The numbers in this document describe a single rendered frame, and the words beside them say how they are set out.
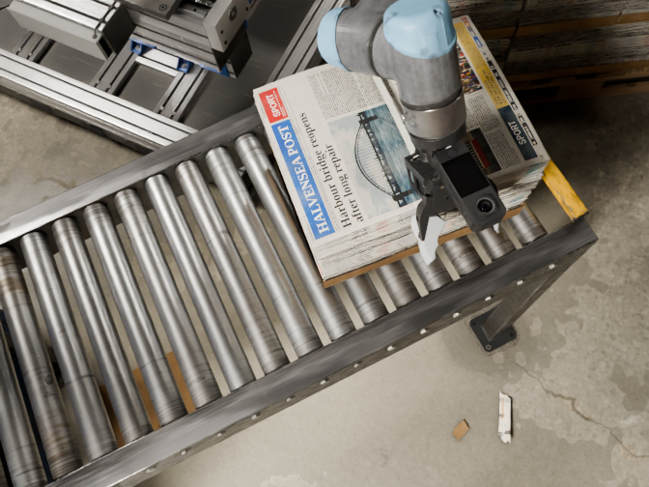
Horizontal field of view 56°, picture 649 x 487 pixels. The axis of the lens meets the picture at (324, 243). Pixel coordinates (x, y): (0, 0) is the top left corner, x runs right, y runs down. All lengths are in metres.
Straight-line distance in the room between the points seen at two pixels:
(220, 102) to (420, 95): 1.34
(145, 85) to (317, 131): 1.24
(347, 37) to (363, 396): 1.27
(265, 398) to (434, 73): 0.61
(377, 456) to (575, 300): 0.76
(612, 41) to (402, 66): 1.41
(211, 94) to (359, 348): 1.19
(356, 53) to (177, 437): 0.68
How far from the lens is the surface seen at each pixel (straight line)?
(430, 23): 0.69
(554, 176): 1.18
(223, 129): 1.24
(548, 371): 1.93
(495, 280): 1.10
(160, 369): 1.11
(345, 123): 0.94
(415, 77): 0.71
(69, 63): 2.28
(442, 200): 0.81
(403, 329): 1.06
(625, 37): 2.08
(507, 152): 0.94
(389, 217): 0.88
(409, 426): 1.84
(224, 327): 1.10
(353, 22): 0.78
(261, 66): 2.06
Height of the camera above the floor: 1.84
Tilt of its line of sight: 69 degrees down
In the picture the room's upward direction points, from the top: 12 degrees counter-clockwise
